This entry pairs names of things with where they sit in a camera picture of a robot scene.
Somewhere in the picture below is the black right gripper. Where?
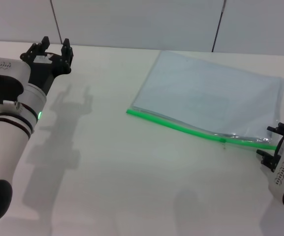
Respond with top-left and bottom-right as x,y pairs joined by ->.
256,122 -> 284,172

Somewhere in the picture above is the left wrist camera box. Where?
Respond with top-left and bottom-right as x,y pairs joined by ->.
0,56 -> 31,104

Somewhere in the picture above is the clear green-zipper document bag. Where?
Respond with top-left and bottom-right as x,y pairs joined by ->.
126,50 -> 284,152

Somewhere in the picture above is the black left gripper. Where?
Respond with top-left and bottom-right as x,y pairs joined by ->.
20,36 -> 73,95

